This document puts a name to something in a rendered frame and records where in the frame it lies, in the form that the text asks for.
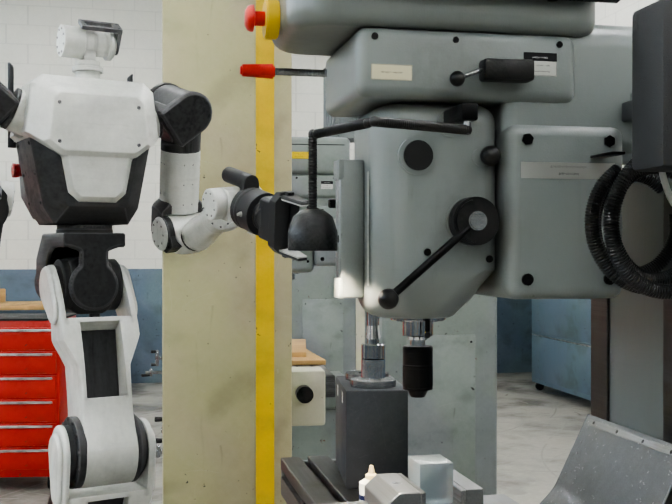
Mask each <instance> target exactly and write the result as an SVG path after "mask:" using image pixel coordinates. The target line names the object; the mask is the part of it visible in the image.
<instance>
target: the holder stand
mask: <svg viewBox="0 0 672 504"><path fill-rule="evenodd" d="M336 464H337V467H338V469H339V472H340V474H341V477H342V479H343V482H344V484H345V486H346V488H347V489H356V488H359V481H361V480H363V479H365V474H367V473H368V471H369V467H370V465H373V466H374V471H375V473H376V474H386V473H402V474H403V475H404V476H405V477H407V478H408V390H404V389H403V386H402V385H401V384H400V383H399V382H398V381H397V380H396V379H395V378H393V377H392V376H391V375H389V372H386V371H385V380H379V381H368V380H362V379H361V370H354V371H348V372H346V373H345V376H336Z"/></svg>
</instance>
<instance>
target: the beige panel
mask: <svg viewBox="0 0 672 504"><path fill-rule="evenodd" d="M263 3H264V0H162V83H164V82H168V83H172V84H175V85H177V86H178V87H180V88H183V89H186V90H189V91H196V92H199V93H202V94H203V95H205V96H206V97H207V98H208V99H209V101H210V103H211V106H212V119H211V122H210V124H209V125H208V127H207V128H206V129H205V130H204V131H203V132H201V152H200V181H199V200H200V201H201V202H202V196H203V193H204V192H205V190H206V189H209V188H221V187H233V186H234V185H232V184H229V183H227V182H225V181H223V179H222V171H223V170H224V169H225V168H226V167H229V166H230V167H233V168H236V169H239V170H241V171H244V172H247V173H249V174H252V175H255V176H256V177H257V178H258V180H259V186H260V188H261V189H262V190H264V191H266V192H269V193H271V194H275V193H276V192H281V191H292V76H282V75H275V77H273V79H268V78H256V77H244V76H242V75H241V74H240V66H242V64H273V66H275V68H292V54H291V53H287V52H284V51H282V50H280V49H278V48H277V47H276V46H275V45H274V43H273V41H272V40H268V39H264V38H263V35H262V26H254V31H253V32H249V31H248V30H247V29H246V27H245V25H244V13H245V9H246V8H247V6H248V5H251V4H252V5H254V8H255V11H262V9H263ZM284 457H292V259H291V258H284V257H282V255H280V254H278V253H276V252H274V251H273V250H272V249H271V248H270V247H269V246H268V241H266V240H263V239H261V238H259V236H257V235H255V234H253V233H252V235H251V234H249V233H248V231H247V230H245V229H242V228H240V227H238V228H236V229H234V230H232V231H228V232H223V233H222V234H221V235H220V236H218V237H217V239H216V241H215V242H214V243H213V244H211V245H210V246H209V247H208V248H207V249H205V250H203V251H200V252H199V253H192V254H177V253H165V252H164V251H162V504H287V503H286V501H285V500H284V498H283V496H282V495H281V458H284Z"/></svg>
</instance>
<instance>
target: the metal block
mask: <svg viewBox="0 0 672 504"><path fill-rule="evenodd" d="M408 479H409V480H410V481H412V482H413V483H414V484H416V485H417V486H418V487H419V488H421V489H422V490H423V491H424V492H425V493H426V504H449V503H453V462H451V461H450V460H448V459H447V458H445V457H443V456H442V455H440V454H437V455H416V456H408Z"/></svg>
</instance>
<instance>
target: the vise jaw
mask: <svg viewBox="0 0 672 504"><path fill-rule="evenodd" d="M364 499H365V501H366V502H367V503H368V504H426V493H425V492H424V491H423V490H422V489H421V488H419V487H418V486H417V485H416V484H414V483H413V482H412V481H410V480H409V479H408V478H407V477H405V476H404V475H403V474H402V473H386V474H376V475H375V476H374V477H373V478H372V479H371V480H370V481H369V482H368V483H367V484H366V485H365V487H364Z"/></svg>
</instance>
